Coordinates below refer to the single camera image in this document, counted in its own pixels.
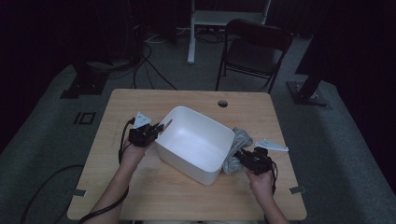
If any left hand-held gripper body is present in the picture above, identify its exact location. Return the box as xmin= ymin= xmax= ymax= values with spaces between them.
xmin=128 ymin=111 xmax=158 ymax=148

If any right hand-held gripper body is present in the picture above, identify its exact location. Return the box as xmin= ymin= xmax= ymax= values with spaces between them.
xmin=242 ymin=138 xmax=290 ymax=176

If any grey fluffy towel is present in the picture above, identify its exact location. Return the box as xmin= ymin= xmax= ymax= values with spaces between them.
xmin=222 ymin=126 xmax=254 ymax=175

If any white plastic bin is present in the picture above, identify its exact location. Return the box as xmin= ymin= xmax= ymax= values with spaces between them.
xmin=154 ymin=105 xmax=236 ymax=187

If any person's left hand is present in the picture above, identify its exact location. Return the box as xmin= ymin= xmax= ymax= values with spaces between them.
xmin=120 ymin=139 xmax=149 ymax=172

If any person's right hand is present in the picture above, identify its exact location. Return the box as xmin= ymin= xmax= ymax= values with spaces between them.
xmin=245 ymin=168 xmax=276 ymax=201

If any black stand with flat base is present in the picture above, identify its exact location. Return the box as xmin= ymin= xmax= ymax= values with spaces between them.
xmin=60 ymin=60 xmax=110 ymax=100

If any black folding chair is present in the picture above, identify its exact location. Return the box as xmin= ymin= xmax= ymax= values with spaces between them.
xmin=215 ymin=18 xmax=293 ymax=95

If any white metal stand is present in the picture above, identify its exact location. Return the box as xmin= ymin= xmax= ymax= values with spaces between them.
xmin=187 ymin=0 xmax=273 ymax=65

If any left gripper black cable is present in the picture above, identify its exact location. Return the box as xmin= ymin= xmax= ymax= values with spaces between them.
xmin=77 ymin=117 xmax=136 ymax=224

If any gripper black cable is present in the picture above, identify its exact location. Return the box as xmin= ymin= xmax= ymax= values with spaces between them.
xmin=77 ymin=117 xmax=136 ymax=224
xmin=270 ymin=161 xmax=279 ymax=196

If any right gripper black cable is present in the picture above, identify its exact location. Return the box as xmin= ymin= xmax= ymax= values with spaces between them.
xmin=270 ymin=161 xmax=279 ymax=196

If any bundle of black floor cables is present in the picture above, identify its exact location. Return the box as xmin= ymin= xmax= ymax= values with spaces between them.
xmin=130 ymin=42 xmax=178 ymax=91

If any black slanted post with base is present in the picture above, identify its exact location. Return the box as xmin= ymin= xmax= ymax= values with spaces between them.
xmin=286 ymin=31 xmax=331 ymax=107

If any long black floor cable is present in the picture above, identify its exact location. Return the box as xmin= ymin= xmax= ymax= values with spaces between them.
xmin=20 ymin=164 xmax=85 ymax=224

